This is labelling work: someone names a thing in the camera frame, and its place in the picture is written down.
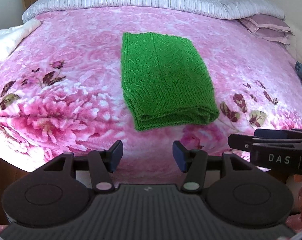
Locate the green knitted sweater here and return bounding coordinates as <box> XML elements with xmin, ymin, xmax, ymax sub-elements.
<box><xmin>121</xmin><ymin>33</ymin><xmax>219</xmax><ymax>131</ymax></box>

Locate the pink floral fleece blanket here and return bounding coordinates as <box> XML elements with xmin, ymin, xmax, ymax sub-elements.
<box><xmin>0</xmin><ymin>7</ymin><xmax>302</xmax><ymax>184</ymax></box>

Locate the white striped quilt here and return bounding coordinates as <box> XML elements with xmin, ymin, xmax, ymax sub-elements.
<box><xmin>22</xmin><ymin>0</ymin><xmax>286</xmax><ymax>22</ymax></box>

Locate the mauve pink pillow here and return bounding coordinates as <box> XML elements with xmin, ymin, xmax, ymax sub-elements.
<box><xmin>238</xmin><ymin>14</ymin><xmax>293</xmax><ymax>45</ymax></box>

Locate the white folded cloth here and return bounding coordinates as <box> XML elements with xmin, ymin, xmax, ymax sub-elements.
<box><xmin>0</xmin><ymin>18</ymin><xmax>41</xmax><ymax>61</ymax></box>

